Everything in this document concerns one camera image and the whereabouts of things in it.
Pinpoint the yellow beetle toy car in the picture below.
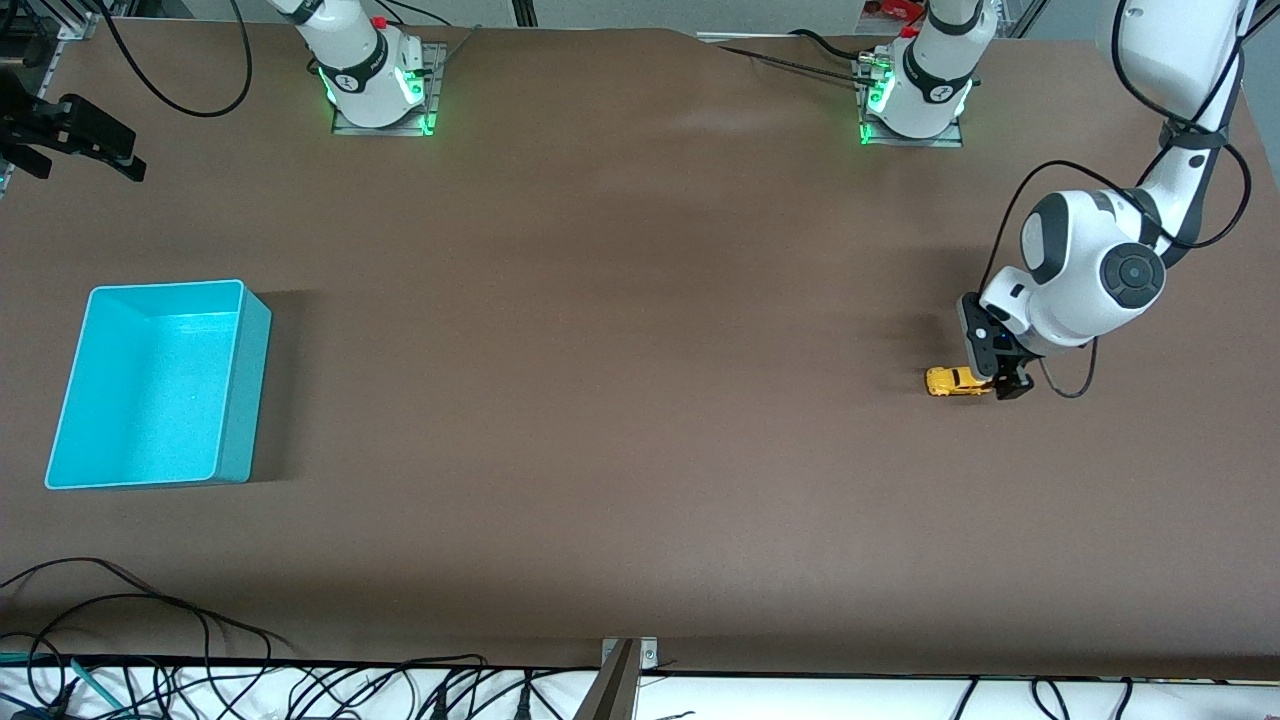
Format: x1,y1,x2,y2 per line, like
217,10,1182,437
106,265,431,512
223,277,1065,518
924,366,997,398

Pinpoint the turquoise plastic bin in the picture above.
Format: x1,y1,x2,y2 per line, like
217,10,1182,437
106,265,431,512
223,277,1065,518
44,279,273,491

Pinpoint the aluminium frame profile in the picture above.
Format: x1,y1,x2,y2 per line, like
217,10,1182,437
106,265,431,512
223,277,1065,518
38,0,136,43

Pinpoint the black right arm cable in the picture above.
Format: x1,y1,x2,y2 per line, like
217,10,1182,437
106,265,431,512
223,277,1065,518
93,0,253,120

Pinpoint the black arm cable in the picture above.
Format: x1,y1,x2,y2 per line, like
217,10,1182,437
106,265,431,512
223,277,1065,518
983,0,1254,400
93,0,253,120

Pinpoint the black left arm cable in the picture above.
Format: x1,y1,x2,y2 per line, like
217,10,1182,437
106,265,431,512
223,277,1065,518
983,0,1254,400

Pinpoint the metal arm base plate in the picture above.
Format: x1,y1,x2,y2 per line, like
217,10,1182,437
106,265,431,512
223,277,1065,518
857,55,965,149
331,42,447,138

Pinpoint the black base power cable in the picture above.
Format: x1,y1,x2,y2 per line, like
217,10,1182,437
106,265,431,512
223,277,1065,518
714,28,881,85

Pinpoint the thin black floor cable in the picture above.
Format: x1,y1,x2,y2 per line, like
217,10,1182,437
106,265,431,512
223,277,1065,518
0,556,297,663

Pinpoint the looped black floor cable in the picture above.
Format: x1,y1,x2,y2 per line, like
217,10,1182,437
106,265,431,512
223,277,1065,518
0,592,276,720

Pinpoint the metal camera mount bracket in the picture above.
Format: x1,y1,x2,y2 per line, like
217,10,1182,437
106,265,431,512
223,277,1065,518
572,636,661,720

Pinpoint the teal cable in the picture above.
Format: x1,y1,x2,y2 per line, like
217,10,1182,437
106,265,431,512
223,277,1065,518
66,656,129,709

